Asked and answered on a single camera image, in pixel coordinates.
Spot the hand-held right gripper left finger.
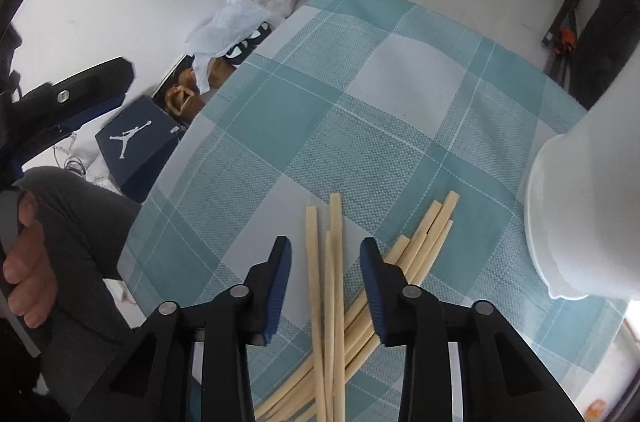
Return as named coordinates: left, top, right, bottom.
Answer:
left=70, top=236, right=292, bottom=422

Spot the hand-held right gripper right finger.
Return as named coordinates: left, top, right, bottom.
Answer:
left=360, top=237, right=586, bottom=422

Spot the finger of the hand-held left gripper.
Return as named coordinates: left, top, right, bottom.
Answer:
left=20, top=56, right=137, bottom=138
left=9, top=128, right=73, bottom=170

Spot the bunch of bamboo chopsticks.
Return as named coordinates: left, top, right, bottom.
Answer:
left=255, top=191, right=460, bottom=422

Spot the white utensil holder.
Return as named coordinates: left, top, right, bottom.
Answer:
left=524, top=67, right=640, bottom=301

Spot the person's left hand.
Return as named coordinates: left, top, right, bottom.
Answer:
left=2, top=189, right=59, bottom=330

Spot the dark blue shoe box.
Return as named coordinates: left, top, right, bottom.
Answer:
left=95, top=96, right=188, bottom=204

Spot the person's grey trouser leg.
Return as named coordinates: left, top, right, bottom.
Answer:
left=17, top=166, right=147, bottom=422

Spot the brown paper bag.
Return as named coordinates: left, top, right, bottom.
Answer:
left=180, top=58, right=237, bottom=97
left=166, top=85, right=207, bottom=124

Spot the white plastic bag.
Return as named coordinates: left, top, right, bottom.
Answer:
left=185, top=0, right=287, bottom=94

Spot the white crumpled paper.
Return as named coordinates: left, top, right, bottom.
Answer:
left=104, top=279, right=137, bottom=307

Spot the black bag with white print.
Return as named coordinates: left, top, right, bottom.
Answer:
left=225, top=22, right=275, bottom=66

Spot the teal checked tablecloth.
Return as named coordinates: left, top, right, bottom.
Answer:
left=117, top=0, right=632, bottom=422

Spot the orange tool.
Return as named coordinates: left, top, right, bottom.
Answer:
left=552, top=27, right=577, bottom=54

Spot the black metal rack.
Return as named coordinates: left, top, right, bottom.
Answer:
left=542, top=0, right=640, bottom=106

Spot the tangle of thin cables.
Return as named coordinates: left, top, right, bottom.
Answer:
left=61, top=131, right=101, bottom=177

